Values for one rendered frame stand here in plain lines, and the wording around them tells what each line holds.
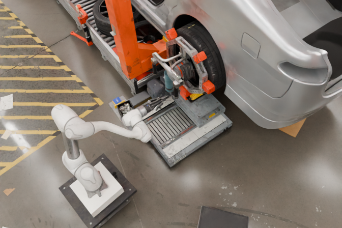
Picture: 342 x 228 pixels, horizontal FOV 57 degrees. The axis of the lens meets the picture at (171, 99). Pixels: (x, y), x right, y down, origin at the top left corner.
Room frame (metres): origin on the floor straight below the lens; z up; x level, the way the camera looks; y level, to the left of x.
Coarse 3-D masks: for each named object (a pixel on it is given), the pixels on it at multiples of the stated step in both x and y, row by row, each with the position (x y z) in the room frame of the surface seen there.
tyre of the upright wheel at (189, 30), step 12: (192, 24) 2.18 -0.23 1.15; (192, 36) 2.00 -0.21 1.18; (204, 36) 2.00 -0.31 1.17; (204, 48) 1.88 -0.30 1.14; (216, 48) 1.90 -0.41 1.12; (204, 60) 1.84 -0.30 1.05; (216, 60) 1.82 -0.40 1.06; (216, 72) 1.76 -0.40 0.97; (192, 84) 1.96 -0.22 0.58; (216, 84) 1.74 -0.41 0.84
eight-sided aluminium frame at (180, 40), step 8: (176, 40) 2.03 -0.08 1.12; (184, 40) 2.02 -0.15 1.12; (168, 48) 2.15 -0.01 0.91; (184, 48) 1.94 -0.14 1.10; (192, 48) 1.91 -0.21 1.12; (168, 56) 2.15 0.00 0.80; (192, 56) 1.84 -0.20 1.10; (200, 64) 1.82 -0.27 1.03; (200, 72) 1.75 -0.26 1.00; (200, 80) 1.74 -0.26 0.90; (192, 88) 1.88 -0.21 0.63; (200, 88) 1.74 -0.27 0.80
